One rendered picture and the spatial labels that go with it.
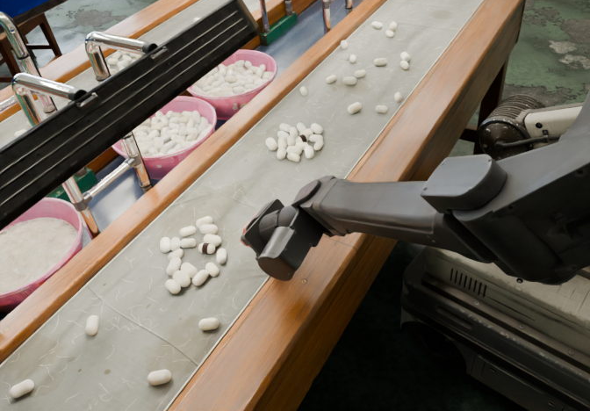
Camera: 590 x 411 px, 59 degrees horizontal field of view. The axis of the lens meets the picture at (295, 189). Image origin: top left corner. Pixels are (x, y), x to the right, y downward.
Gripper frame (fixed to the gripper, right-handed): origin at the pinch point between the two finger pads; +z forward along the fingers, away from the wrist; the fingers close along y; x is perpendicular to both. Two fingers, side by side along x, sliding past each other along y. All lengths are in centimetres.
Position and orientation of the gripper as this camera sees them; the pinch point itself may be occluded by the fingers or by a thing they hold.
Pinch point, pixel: (245, 241)
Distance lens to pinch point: 94.8
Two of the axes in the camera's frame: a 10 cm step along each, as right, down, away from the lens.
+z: -5.9, 2.7, 7.6
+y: -5.2, 6.0, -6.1
